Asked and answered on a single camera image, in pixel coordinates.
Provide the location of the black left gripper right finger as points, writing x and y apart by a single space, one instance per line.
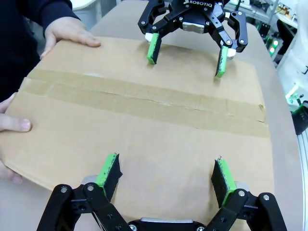
223 183

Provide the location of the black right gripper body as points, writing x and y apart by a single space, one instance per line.
195 9

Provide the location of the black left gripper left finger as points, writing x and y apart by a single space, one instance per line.
108 175

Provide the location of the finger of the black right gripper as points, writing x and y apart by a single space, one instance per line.
222 62
154 48

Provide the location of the brown cardboard box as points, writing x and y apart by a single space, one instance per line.
156 149

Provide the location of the person left forearm navy sleeve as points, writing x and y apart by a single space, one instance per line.
60 9

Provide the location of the black control box green light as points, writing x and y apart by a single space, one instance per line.
300 118

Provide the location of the person left hand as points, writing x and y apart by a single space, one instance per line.
67 30

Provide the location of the person right hand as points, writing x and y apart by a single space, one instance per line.
14 124

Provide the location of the black device with green lights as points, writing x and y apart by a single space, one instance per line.
268 36

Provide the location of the brown packing tape strip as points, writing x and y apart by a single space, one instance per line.
144 103

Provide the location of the person navy torso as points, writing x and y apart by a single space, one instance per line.
16 48

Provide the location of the aluminium profile rail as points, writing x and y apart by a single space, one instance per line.
303 183

